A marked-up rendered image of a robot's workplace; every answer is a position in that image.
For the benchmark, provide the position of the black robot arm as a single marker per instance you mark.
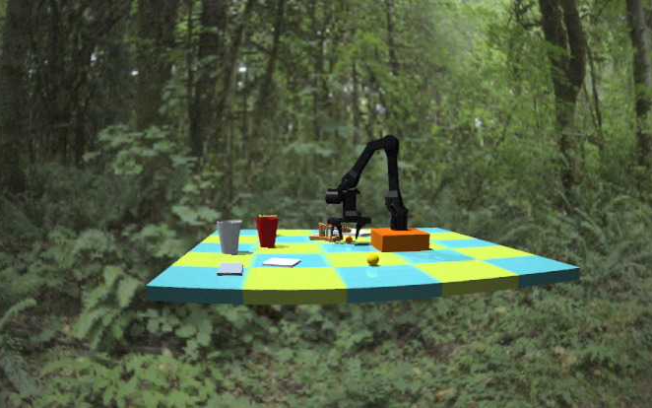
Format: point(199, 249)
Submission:
point(393, 200)

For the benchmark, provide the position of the grey cup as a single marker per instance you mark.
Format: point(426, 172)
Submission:
point(229, 235)

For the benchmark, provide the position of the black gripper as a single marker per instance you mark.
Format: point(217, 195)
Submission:
point(337, 222)

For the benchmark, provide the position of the yellow ball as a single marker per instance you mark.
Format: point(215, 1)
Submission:
point(372, 259)

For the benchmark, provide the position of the red cup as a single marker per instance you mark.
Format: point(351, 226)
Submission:
point(267, 231)

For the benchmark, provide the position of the white flat square plate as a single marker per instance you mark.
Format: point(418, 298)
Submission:
point(282, 262)

